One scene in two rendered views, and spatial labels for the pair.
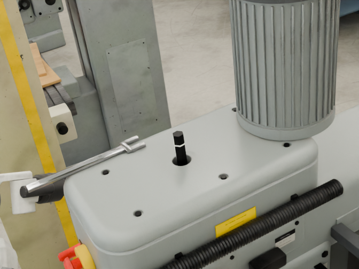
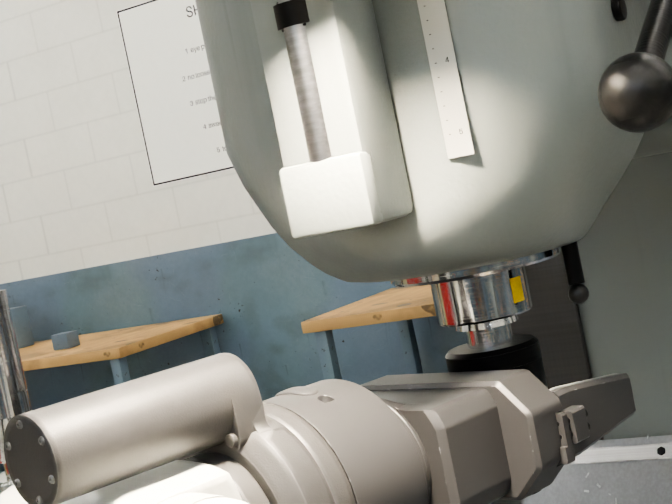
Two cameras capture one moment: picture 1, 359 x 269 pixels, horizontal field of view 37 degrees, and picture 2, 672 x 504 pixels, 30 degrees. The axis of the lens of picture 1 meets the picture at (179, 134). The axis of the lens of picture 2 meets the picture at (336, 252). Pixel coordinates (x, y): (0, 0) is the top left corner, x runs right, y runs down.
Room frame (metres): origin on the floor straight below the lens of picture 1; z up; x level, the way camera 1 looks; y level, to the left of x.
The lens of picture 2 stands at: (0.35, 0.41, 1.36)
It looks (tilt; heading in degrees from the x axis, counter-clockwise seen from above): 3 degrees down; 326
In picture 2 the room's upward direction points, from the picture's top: 12 degrees counter-clockwise
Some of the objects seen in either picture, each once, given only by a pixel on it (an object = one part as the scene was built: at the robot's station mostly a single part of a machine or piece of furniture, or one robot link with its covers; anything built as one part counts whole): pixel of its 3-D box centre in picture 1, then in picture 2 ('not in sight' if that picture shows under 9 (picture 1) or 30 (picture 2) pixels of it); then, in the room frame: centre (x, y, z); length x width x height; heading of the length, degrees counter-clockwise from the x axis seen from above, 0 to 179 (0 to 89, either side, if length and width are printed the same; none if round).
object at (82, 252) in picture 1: (85, 260); not in sight; (0.72, 0.21, 1.76); 0.06 x 0.02 x 0.06; 25
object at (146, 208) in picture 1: (192, 189); not in sight; (0.83, -0.01, 1.81); 0.47 x 0.26 x 0.16; 115
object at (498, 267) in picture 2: not in sight; (474, 261); (0.82, 0.00, 1.31); 0.09 x 0.09 x 0.01
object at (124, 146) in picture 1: (86, 164); not in sight; (0.85, 0.19, 1.89); 0.24 x 0.04 x 0.01; 116
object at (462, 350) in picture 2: not in sight; (492, 353); (0.82, 0.00, 1.26); 0.05 x 0.05 x 0.01
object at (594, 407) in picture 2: not in sight; (598, 409); (0.77, -0.01, 1.23); 0.06 x 0.02 x 0.03; 100
